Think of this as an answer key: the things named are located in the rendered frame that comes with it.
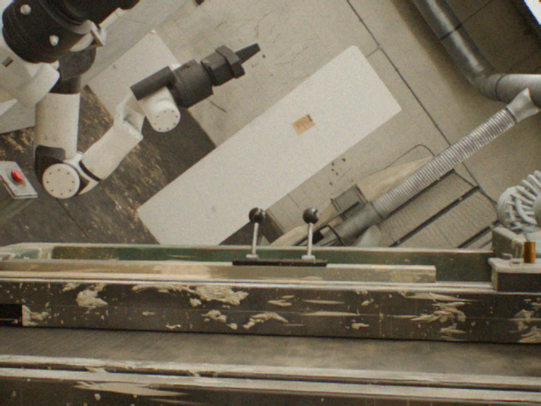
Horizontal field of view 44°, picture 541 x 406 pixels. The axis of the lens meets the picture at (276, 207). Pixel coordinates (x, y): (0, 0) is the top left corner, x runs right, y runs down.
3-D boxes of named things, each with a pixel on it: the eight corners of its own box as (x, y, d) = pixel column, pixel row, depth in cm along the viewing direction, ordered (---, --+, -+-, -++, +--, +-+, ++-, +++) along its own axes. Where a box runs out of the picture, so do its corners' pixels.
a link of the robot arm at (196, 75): (236, 72, 157) (192, 97, 156) (217, 35, 152) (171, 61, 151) (252, 85, 146) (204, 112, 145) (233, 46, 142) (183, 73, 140)
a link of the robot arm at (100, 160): (132, 153, 145) (73, 213, 149) (139, 142, 155) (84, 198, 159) (94, 118, 142) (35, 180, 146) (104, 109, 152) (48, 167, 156)
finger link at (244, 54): (261, 51, 151) (237, 65, 150) (255, 39, 149) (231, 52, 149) (263, 53, 149) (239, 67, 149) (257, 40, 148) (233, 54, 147)
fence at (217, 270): (13, 275, 156) (12, 258, 156) (434, 284, 140) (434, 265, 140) (1, 279, 151) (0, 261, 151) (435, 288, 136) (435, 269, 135)
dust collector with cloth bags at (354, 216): (251, 242, 769) (411, 126, 734) (288, 289, 779) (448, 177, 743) (239, 279, 635) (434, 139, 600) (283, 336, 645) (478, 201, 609)
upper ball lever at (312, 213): (299, 268, 143) (303, 212, 149) (318, 268, 143) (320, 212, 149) (298, 261, 140) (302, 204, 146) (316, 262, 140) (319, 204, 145)
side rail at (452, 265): (64, 283, 181) (64, 242, 180) (490, 293, 163) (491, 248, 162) (53, 287, 175) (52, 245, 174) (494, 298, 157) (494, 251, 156)
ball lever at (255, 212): (245, 267, 145) (250, 212, 151) (262, 267, 145) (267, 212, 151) (241, 260, 142) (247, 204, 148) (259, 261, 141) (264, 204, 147)
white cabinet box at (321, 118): (152, 196, 570) (349, 46, 537) (195, 250, 578) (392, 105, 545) (134, 211, 511) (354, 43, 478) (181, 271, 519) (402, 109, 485)
